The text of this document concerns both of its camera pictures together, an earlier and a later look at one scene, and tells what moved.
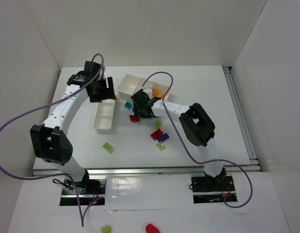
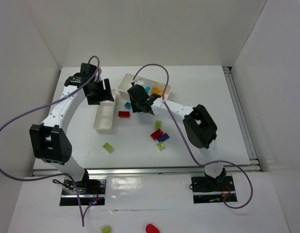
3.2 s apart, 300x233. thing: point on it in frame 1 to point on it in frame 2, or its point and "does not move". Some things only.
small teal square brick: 128,105 does not move
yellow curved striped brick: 156,93 does not move
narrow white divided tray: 104,114 does not move
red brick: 132,119 to 124,114
